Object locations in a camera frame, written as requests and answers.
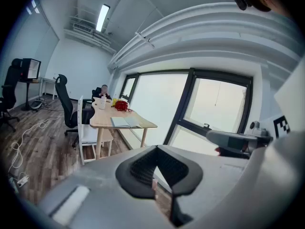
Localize black office chair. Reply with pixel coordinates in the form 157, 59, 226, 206
55, 74, 93, 148
0, 58, 23, 133

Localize white wooden chair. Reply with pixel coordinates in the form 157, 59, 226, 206
77, 95, 114, 166

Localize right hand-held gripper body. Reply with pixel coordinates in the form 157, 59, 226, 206
206, 56, 305, 158

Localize papers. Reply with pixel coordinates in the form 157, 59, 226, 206
111, 116, 142, 129

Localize small white desk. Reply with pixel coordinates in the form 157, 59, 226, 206
39, 77, 58, 100

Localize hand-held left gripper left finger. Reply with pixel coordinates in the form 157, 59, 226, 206
116, 145, 158, 198

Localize person's head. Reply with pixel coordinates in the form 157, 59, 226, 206
247, 0, 294, 18

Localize white power strip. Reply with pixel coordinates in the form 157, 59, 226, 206
16, 174, 30, 188

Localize grey round floor device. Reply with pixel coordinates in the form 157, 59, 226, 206
31, 98, 52, 111

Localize white ceiling air vent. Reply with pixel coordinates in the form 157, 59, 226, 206
72, 22, 94, 35

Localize white floor cable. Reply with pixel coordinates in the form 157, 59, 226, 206
8, 115, 65, 176

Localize black window frame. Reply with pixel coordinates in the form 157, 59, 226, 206
119, 67, 254, 150

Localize black box with white inside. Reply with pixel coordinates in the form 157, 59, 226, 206
21, 58, 42, 80

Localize long ceiling light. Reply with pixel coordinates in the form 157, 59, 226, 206
95, 4, 111, 32

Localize dark round pedestal table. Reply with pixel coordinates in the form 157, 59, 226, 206
18, 79, 41, 112

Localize light wooden table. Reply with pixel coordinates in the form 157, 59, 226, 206
90, 96, 158, 161

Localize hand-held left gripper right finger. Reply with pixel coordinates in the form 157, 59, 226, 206
156, 145, 203, 196

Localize red bag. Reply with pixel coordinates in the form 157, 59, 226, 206
114, 100, 133, 113

